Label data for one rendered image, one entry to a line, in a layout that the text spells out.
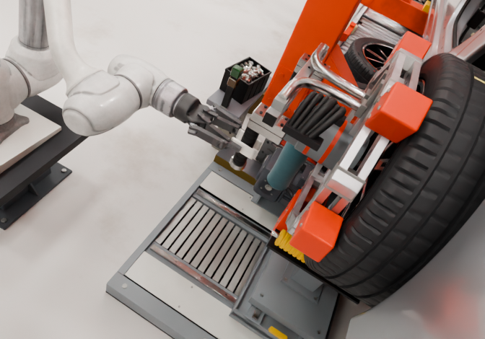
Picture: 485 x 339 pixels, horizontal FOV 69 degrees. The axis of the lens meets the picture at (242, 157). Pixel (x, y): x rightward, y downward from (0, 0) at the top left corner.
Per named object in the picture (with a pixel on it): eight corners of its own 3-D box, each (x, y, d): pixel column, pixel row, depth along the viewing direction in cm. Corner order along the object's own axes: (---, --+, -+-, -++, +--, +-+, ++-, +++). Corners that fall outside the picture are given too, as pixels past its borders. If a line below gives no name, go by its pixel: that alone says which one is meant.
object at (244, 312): (309, 371, 131) (321, 365, 124) (227, 316, 135) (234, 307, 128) (341, 266, 166) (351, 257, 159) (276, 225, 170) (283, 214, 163)
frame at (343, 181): (284, 274, 98) (408, 141, 60) (264, 261, 98) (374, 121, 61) (333, 162, 136) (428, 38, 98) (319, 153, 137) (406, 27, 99)
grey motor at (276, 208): (314, 256, 166) (352, 216, 141) (238, 208, 170) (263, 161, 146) (324, 229, 178) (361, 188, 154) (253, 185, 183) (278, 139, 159)
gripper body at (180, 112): (186, 107, 98) (214, 124, 97) (169, 122, 92) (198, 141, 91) (192, 86, 93) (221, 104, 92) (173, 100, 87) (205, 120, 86)
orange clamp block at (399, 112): (396, 144, 71) (418, 132, 62) (361, 125, 72) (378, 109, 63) (411, 116, 72) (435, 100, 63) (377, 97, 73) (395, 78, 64)
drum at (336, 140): (338, 187, 98) (366, 153, 88) (273, 147, 100) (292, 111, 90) (349, 159, 108) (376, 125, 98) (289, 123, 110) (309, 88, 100)
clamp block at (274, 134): (278, 146, 83) (287, 130, 79) (245, 126, 84) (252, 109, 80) (286, 135, 86) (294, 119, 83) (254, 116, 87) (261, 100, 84)
